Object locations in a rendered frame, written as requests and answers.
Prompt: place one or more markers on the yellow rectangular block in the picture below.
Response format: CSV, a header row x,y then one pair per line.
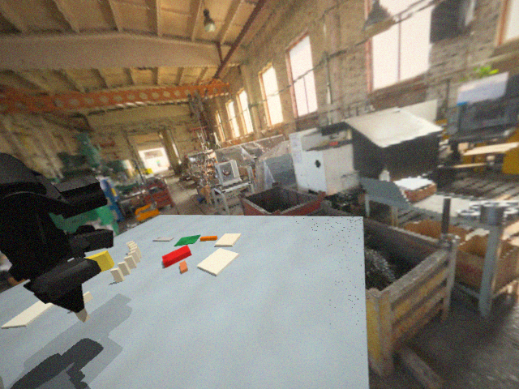
x,y
103,259

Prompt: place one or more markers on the red rectangular block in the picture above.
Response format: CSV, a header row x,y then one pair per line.
x,y
176,256

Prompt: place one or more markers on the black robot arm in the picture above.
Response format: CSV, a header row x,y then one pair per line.
x,y
27,197

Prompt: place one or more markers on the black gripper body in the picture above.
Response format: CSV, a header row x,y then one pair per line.
x,y
42,257

